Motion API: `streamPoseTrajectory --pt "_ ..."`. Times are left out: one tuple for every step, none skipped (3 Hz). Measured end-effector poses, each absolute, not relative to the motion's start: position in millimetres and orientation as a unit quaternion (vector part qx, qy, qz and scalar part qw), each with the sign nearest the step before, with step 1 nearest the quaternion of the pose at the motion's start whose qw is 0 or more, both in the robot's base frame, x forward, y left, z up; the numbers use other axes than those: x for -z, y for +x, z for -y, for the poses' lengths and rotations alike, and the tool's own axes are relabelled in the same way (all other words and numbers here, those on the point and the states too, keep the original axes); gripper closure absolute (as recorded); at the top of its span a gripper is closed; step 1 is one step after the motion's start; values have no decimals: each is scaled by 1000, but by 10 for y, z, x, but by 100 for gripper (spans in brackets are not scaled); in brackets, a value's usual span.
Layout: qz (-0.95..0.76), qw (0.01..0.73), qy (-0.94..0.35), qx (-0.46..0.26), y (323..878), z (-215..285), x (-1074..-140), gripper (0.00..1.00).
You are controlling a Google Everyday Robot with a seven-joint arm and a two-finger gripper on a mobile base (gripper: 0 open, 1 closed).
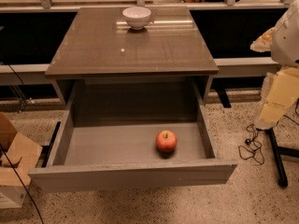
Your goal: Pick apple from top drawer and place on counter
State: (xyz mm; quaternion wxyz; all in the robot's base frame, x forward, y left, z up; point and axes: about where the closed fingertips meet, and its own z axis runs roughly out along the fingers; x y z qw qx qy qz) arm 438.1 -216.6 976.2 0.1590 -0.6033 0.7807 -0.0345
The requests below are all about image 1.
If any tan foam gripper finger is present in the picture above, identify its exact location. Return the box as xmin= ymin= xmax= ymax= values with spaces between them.
xmin=250 ymin=27 xmax=275 ymax=52

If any tan foam padded gripper finger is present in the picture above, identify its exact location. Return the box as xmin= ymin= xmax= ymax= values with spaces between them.
xmin=254 ymin=67 xmax=299 ymax=130

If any red apple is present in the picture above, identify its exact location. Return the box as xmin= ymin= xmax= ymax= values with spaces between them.
xmin=155 ymin=130 xmax=178 ymax=153

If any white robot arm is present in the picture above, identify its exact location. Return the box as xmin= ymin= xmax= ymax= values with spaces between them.
xmin=250 ymin=0 xmax=299 ymax=130

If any grey cabinet with glossy top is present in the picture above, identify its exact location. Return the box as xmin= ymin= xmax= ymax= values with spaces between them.
xmin=46 ymin=7 xmax=219 ymax=99

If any open grey top drawer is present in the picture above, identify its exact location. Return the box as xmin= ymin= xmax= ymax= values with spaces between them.
xmin=29 ymin=81 xmax=236 ymax=192

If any black metal stand leg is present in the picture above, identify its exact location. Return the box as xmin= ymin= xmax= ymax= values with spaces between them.
xmin=265 ymin=129 xmax=299 ymax=188

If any white ceramic bowl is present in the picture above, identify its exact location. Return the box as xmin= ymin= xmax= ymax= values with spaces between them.
xmin=122 ymin=7 xmax=151 ymax=30

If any grey metal railing beam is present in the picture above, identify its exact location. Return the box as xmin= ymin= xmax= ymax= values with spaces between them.
xmin=0 ymin=57 xmax=281 ymax=86

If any brown cardboard box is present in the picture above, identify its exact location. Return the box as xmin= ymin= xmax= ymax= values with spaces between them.
xmin=0 ymin=112 xmax=42 ymax=209

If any black tangled floor cable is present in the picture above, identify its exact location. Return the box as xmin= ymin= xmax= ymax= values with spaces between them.
xmin=237 ymin=123 xmax=265 ymax=166

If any black cable at left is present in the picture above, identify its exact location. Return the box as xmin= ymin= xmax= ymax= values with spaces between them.
xmin=0 ymin=143 xmax=45 ymax=224

